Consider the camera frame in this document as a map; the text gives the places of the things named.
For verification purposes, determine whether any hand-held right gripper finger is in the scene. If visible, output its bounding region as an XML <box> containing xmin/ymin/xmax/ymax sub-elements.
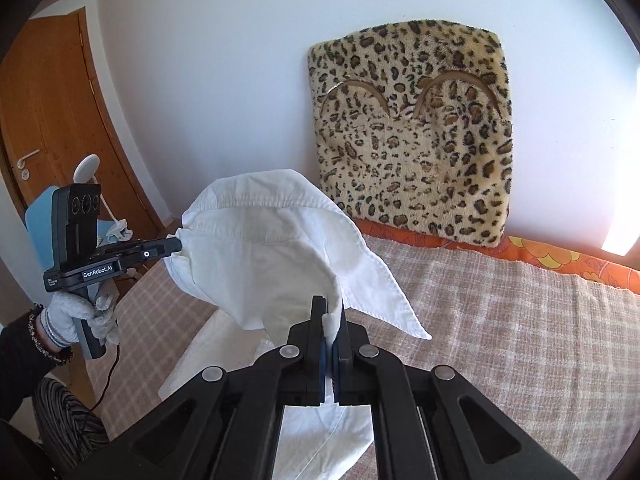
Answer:
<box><xmin>330</xmin><ymin>309</ymin><xmax>581</xmax><ymax>480</ymax></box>
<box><xmin>87</xmin><ymin>296</ymin><xmax>331</xmax><ymax>480</ymax></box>

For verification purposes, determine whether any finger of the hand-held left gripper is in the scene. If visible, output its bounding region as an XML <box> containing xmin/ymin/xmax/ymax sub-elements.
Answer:
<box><xmin>102</xmin><ymin>237</ymin><xmax>183</xmax><ymax>266</ymax></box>

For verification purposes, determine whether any white shirt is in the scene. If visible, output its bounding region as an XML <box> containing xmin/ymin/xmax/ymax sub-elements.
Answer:
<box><xmin>159</xmin><ymin>167</ymin><xmax>433</xmax><ymax>480</ymax></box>

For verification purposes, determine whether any person's left forearm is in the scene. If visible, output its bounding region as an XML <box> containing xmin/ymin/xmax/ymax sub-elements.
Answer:
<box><xmin>0</xmin><ymin>310</ymin><xmax>66</xmax><ymax>423</ymax></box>

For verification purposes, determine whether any person's left hand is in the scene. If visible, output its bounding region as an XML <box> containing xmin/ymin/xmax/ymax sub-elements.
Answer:
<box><xmin>39</xmin><ymin>280</ymin><xmax>121</xmax><ymax>350</ymax></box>

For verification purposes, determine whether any white clip-on lamp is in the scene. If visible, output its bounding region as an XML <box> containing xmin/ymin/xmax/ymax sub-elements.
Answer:
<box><xmin>74</xmin><ymin>155</ymin><xmax>133</xmax><ymax>242</ymax></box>

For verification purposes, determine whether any wooden door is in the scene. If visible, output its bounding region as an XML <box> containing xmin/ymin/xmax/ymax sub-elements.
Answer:
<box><xmin>0</xmin><ymin>10</ymin><xmax>163</xmax><ymax>241</ymax></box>

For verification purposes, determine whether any beige plaid blanket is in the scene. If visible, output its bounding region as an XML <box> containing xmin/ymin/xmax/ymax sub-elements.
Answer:
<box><xmin>87</xmin><ymin>235</ymin><xmax>640</xmax><ymax>480</ymax></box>

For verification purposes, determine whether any striped pants leg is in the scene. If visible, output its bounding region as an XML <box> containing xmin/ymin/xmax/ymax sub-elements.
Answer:
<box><xmin>35</xmin><ymin>377</ymin><xmax>111</xmax><ymax>461</ymax></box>

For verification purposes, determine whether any orange floral bed sheet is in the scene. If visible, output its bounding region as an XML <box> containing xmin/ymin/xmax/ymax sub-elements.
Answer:
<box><xmin>357</xmin><ymin>220</ymin><xmax>640</xmax><ymax>293</ymax></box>

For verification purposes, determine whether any leopard print cushion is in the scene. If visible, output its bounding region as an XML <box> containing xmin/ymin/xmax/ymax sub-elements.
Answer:
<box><xmin>306</xmin><ymin>19</ymin><xmax>515</xmax><ymax>248</ymax></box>

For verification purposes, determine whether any metal door handle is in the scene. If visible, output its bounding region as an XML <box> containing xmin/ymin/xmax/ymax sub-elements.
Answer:
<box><xmin>15</xmin><ymin>149</ymin><xmax>41</xmax><ymax>181</ymax></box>

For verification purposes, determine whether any beaded bracelet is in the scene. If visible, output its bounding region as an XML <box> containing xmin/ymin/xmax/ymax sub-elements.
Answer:
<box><xmin>28</xmin><ymin>304</ymin><xmax>74</xmax><ymax>367</ymax></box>

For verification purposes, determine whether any black cable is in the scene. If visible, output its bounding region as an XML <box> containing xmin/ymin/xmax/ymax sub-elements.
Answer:
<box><xmin>92</xmin><ymin>339</ymin><xmax>122</xmax><ymax>411</ymax></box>

